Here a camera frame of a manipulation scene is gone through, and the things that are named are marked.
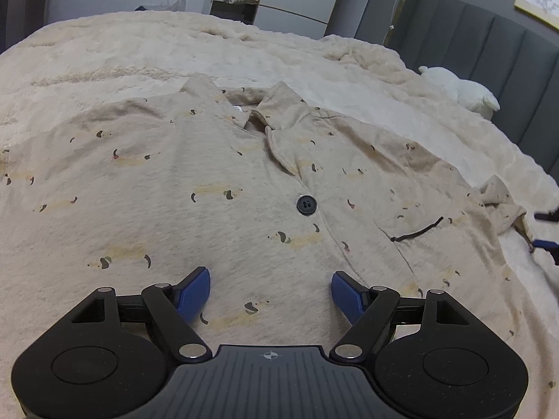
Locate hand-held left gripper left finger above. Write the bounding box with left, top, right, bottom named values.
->
left=72, top=266, right=212, bottom=363

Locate white plush toy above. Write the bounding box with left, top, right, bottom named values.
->
left=418, top=65, right=501, bottom=120

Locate beige printed pajama shirt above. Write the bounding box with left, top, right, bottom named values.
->
left=0, top=74, right=559, bottom=419

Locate cream fluffy blanket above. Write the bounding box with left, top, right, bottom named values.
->
left=0, top=11, right=559, bottom=419

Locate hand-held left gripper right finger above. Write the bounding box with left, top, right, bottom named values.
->
left=329, top=271, right=468, bottom=363

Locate grey padded headboard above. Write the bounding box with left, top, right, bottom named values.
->
left=354, top=0, right=559, bottom=175

